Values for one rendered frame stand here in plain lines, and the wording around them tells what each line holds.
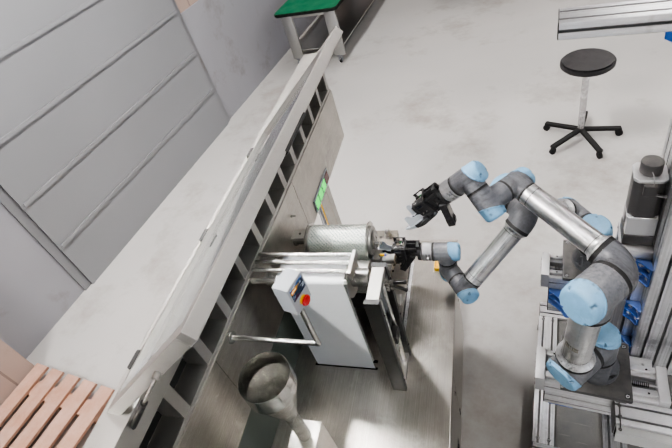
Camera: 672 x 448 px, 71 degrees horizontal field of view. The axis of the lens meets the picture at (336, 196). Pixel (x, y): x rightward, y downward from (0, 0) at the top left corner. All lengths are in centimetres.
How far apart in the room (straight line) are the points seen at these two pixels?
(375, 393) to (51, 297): 311
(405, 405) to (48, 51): 359
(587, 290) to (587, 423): 128
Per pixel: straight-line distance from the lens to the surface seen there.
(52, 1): 442
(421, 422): 182
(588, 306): 140
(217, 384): 152
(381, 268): 150
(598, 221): 216
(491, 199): 153
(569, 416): 260
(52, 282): 439
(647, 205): 169
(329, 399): 192
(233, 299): 158
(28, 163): 414
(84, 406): 365
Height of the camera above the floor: 257
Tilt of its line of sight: 39 degrees down
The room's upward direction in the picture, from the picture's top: 19 degrees counter-clockwise
